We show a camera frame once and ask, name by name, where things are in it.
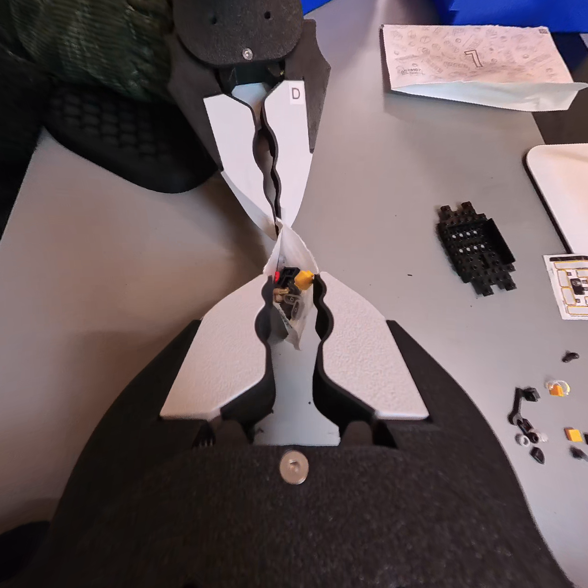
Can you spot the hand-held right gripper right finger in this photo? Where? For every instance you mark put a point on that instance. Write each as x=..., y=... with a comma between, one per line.
x=367, y=367

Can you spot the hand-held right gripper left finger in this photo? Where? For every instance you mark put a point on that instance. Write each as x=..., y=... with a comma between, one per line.
x=216, y=367

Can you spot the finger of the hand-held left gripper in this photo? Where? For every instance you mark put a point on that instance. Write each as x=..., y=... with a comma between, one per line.
x=234, y=138
x=294, y=138

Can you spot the small white paper bag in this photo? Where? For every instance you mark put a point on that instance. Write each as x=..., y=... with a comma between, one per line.
x=291, y=248

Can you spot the person's left forearm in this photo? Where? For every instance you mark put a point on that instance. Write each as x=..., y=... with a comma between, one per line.
x=92, y=41

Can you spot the grey desk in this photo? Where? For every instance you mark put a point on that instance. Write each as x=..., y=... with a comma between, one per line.
x=390, y=183

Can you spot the yellow toy brick piece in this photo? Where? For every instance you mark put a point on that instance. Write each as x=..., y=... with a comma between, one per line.
x=304, y=280

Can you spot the black toy brick piece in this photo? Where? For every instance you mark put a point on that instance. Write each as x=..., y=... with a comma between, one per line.
x=288, y=275

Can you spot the black toy chassis plate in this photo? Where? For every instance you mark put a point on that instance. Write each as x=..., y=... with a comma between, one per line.
x=477, y=252

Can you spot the large flat white paper bag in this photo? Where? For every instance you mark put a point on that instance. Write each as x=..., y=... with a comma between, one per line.
x=459, y=59

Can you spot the group of small toy pieces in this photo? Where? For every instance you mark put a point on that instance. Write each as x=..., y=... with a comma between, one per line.
x=551, y=413

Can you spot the person's black clothing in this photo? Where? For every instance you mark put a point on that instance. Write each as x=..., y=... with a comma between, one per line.
x=18, y=138

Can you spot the sticker sheet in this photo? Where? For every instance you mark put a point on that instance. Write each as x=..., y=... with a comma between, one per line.
x=569, y=285

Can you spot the blue plastic bin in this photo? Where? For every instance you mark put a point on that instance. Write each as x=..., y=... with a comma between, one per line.
x=505, y=11

